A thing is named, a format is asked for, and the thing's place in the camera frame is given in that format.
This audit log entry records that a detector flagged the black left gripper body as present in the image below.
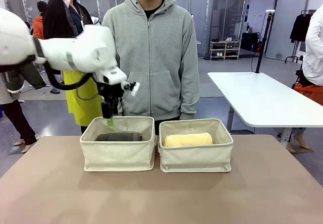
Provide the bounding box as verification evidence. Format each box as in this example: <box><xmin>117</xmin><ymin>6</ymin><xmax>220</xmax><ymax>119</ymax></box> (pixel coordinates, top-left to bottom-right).
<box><xmin>97</xmin><ymin>82</ymin><xmax>125</xmax><ymax>104</ymax></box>

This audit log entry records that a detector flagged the grey towel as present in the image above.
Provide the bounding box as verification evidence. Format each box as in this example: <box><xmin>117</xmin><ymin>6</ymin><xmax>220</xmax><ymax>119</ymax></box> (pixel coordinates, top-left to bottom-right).
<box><xmin>95</xmin><ymin>131</ymin><xmax>143</xmax><ymax>142</ymax></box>

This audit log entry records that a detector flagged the yellow towel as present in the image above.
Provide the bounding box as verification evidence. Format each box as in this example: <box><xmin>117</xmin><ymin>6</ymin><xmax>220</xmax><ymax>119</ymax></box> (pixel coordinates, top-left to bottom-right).
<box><xmin>163</xmin><ymin>132</ymin><xmax>214</xmax><ymax>148</ymax></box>

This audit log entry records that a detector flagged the bystander black coat yellow skirt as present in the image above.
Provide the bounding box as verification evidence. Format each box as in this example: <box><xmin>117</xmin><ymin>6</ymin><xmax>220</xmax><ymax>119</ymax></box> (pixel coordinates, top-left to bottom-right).
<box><xmin>42</xmin><ymin>0</ymin><xmax>104</xmax><ymax>134</ymax></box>

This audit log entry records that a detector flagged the cream fabric basket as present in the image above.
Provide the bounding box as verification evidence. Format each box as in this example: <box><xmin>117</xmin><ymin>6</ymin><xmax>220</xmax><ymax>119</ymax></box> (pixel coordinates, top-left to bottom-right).
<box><xmin>157</xmin><ymin>118</ymin><xmax>234</xmax><ymax>173</ymax></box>
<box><xmin>79</xmin><ymin>116</ymin><xmax>157</xmax><ymax>173</ymax></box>

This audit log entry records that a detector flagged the person in grey hoodie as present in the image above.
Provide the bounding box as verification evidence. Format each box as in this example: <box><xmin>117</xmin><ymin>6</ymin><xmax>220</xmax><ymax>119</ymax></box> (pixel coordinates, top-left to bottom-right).
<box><xmin>101</xmin><ymin>0</ymin><xmax>200</xmax><ymax>122</ymax></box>

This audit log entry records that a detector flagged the bystander in dark green jacket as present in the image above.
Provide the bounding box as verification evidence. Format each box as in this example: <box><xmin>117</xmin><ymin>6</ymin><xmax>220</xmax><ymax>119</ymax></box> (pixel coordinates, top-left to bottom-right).
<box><xmin>0</xmin><ymin>62</ymin><xmax>47</xmax><ymax>154</ymax></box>

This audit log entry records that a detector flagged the bystander in orange jacket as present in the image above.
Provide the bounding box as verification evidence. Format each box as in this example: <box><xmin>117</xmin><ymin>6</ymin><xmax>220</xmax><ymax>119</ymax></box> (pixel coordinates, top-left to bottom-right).
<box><xmin>32</xmin><ymin>0</ymin><xmax>62</xmax><ymax>95</ymax></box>

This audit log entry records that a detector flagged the wooden shoe rack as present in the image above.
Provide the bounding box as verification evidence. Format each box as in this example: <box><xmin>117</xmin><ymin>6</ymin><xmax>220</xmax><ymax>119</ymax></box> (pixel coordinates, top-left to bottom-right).
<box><xmin>209</xmin><ymin>40</ymin><xmax>242</xmax><ymax>61</ymax></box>

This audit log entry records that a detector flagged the white side table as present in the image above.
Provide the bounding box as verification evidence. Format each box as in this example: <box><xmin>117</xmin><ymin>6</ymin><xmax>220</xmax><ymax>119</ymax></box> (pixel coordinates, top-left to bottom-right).
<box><xmin>207</xmin><ymin>71</ymin><xmax>323</xmax><ymax>144</ymax></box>

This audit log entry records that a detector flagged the black equipment case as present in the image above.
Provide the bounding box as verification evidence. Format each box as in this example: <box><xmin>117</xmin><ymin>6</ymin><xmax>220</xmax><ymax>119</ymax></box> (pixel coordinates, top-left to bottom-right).
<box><xmin>240</xmin><ymin>31</ymin><xmax>261</xmax><ymax>52</ymax></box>

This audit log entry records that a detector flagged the black tripod pole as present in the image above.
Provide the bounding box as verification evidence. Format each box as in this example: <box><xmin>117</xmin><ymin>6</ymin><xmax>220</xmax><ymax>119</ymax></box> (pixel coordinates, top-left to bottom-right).
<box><xmin>255</xmin><ymin>9</ymin><xmax>275</xmax><ymax>74</ymax></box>

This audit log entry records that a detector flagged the bystander in white top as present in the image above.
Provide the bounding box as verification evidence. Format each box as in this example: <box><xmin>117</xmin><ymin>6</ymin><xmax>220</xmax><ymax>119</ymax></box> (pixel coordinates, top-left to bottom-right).
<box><xmin>286</xmin><ymin>10</ymin><xmax>323</xmax><ymax>154</ymax></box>

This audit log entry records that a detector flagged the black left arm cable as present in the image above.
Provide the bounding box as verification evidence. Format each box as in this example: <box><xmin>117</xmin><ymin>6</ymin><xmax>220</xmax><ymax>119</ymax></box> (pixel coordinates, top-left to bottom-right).
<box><xmin>0</xmin><ymin>54</ymin><xmax>102</xmax><ymax>101</ymax></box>

